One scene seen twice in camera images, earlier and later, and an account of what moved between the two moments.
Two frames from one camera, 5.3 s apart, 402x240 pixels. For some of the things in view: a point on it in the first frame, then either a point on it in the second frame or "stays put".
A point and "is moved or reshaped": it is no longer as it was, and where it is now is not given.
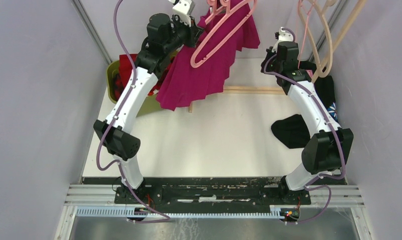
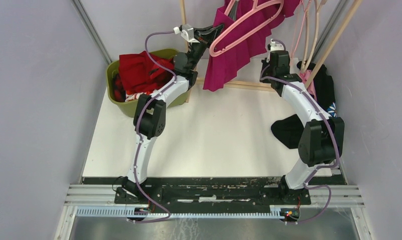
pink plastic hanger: (233, 7) → (214, 53)
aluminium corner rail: (81, 10) stays put
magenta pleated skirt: (183, 83) is moved or reshaped
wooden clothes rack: (248, 89) → (326, 55)
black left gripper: (193, 32) → (206, 35)
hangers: (323, 12) → (305, 64)
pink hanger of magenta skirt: (214, 3) → (230, 5)
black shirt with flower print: (292, 130) stays put
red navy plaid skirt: (118, 87) stays put
